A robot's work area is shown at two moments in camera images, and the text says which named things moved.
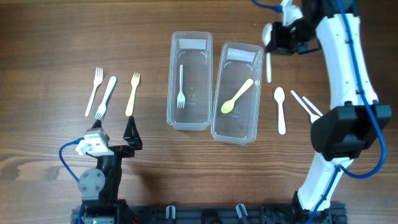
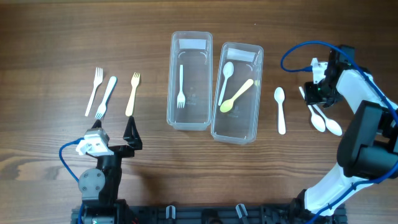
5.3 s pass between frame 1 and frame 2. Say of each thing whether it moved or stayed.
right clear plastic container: stayed
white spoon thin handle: moved
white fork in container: stayed
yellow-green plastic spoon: stayed
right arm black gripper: moved
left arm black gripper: stayed
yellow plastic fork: stayed
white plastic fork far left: stayed
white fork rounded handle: stayed
